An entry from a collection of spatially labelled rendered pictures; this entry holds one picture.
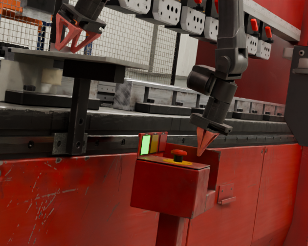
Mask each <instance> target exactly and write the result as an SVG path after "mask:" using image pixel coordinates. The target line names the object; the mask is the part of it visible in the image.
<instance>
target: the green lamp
mask: <svg viewBox="0 0 308 246"><path fill-rule="evenodd" d="M149 142H150V136H143V142H142V149H141V154H147V153H148V149H149Z"/></svg>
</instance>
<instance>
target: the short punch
mask: <svg viewBox="0 0 308 246"><path fill-rule="evenodd" d="M55 2H56V0H21V3H20V6H21V7H22V16H26V17H29V18H33V19H37V20H41V21H45V22H48V23H50V20H51V15H54V10H55Z"/></svg>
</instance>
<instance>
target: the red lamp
mask: <svg viewBox="0 0 308 246"><path fill-rule="evenodd" d="M165 142H166V134H165V135H160V142H159V150H158V151H164V150H165Z"/></svg>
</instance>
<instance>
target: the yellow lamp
mask: <svg viewBox="0 0 308 246"><path fill-rule="evenodd" d="M157 143H158V135H152V142H151V150H150V153H154V152H156V151H157Z"/></svg>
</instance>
